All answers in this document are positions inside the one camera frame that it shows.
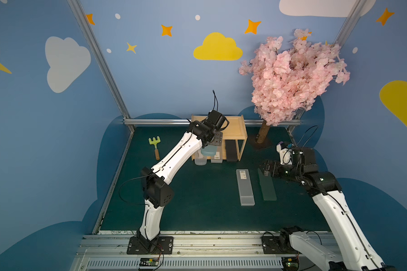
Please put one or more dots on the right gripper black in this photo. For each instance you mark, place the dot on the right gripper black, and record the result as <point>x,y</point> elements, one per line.
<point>271,168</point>

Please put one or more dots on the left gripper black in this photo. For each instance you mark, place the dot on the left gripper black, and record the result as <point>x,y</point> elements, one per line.
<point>215,140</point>

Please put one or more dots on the teal pencil case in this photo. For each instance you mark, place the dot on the teal pencil case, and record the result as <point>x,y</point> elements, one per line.
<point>209,150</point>

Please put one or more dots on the dark green pencil case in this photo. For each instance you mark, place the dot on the dark green pencil case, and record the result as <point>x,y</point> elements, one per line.
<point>267,187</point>

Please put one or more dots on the clear rounded pencil case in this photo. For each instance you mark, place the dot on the clear rounded pencil case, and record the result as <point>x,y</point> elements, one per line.
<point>200,159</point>

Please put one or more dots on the tall frosted grey pencil case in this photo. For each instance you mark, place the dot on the tall frosted grey pencil case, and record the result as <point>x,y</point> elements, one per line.
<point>245,187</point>

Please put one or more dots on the frosted pencil case with label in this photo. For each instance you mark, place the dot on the frosted pencil case with label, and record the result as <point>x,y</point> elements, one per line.
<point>217,158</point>

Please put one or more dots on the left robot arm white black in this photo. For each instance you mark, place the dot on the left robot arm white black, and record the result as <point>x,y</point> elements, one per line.
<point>156,181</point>

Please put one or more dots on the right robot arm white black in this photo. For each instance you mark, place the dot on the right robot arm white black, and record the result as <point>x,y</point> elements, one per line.
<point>298,164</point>

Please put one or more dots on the light wooden shelf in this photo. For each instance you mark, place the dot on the light wooden shelf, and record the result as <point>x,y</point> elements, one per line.
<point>234,130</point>

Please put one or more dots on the pink cherry blossom tree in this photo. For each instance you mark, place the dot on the pink cherry blossom tree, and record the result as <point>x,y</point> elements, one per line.
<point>267,69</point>

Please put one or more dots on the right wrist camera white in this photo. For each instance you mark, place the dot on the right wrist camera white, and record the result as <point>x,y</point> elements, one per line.
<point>285,154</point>

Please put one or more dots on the green toy rake wooden handle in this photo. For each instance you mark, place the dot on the green toy rake wooden handle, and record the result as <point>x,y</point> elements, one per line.
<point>155,141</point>

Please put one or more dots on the aluminium frame rail back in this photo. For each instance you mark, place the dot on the aluminium frame rail back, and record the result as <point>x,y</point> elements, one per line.
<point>184,122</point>

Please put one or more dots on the left aluminium frame post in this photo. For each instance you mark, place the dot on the left aluminium frame post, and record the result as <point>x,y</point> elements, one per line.
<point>80,16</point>

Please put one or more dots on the aluminium frame post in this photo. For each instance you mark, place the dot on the aluminium frame post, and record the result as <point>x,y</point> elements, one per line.
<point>311,67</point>
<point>80,16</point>

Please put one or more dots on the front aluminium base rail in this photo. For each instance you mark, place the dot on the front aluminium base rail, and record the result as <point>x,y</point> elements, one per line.
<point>223,250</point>

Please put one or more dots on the right aluminium frame post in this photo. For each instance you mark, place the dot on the right aluminium frame post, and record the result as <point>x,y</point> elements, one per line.
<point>311,67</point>

